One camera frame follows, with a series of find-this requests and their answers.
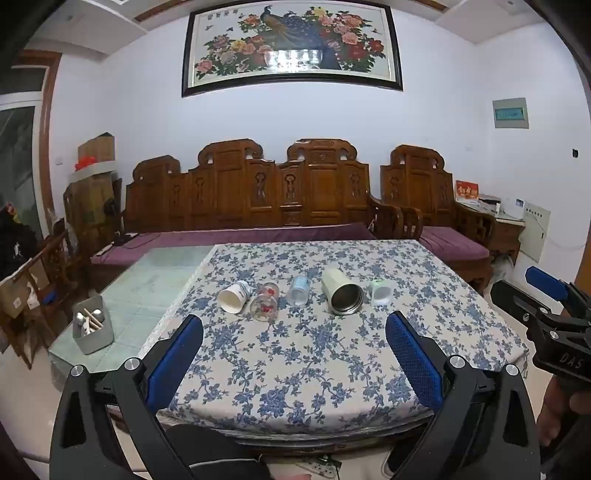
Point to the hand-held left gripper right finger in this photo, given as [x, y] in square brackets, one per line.
[413, 364]

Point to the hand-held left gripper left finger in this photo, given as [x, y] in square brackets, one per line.
[178, 360]

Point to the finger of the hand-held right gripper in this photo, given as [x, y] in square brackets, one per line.
[512, 297]
[545, 280]

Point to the small white green cup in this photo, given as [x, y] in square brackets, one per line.
[381, 293]

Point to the white paper cup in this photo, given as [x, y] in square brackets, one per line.
[231, 298]

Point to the cream metal tumbler cup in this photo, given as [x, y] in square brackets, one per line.
[341, 293]

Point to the glass cup with red print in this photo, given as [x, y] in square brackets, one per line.
[264, 305]

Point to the clear plastic cup blue label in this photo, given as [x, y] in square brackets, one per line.
[299, 291]

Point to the person's right hand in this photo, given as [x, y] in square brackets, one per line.
[551, 415]

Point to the grey metal cover panel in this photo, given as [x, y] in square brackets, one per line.
[535, 233]

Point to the wooden side table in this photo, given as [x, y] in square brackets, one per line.
[505, 230]

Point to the white electronic device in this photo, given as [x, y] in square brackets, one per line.
[512, 208]

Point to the short purple seat cushion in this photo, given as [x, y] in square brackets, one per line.
[455, 243]

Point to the grey utensil holder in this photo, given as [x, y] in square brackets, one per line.
[94, 337]

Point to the wooden chopstick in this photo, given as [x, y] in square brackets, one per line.
[95, 321]

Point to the person's dark trouser leg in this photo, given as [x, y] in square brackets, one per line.
[212, 452]

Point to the white spoon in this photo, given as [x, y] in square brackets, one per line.
[82, 319]

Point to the blue floral tablecloth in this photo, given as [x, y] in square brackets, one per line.
[300, 364]

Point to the red gift box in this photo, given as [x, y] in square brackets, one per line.
[467, 190]

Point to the long purple seat cushion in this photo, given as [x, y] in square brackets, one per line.
[221, 240]

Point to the carved wooden armchair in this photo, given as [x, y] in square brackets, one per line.
[425, 194]

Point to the white power strip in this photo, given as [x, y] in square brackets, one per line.
[321, 466]

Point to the wooden chair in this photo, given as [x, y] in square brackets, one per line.
[46, 281]

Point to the carved wooden sofa bench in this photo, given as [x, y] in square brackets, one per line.
[258, 194]

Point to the dark clothing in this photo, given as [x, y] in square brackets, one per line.
[16, 247]

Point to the red plastic item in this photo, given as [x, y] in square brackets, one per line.
[86, 162]

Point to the small cardboard box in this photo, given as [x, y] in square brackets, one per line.
[98, 147]

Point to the wooden framed door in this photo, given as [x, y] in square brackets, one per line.
[27, 152]

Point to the framed peacock flower painting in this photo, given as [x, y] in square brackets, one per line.
[291, 44]

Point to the wall electrical panel box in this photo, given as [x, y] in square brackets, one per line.
[509, 113]

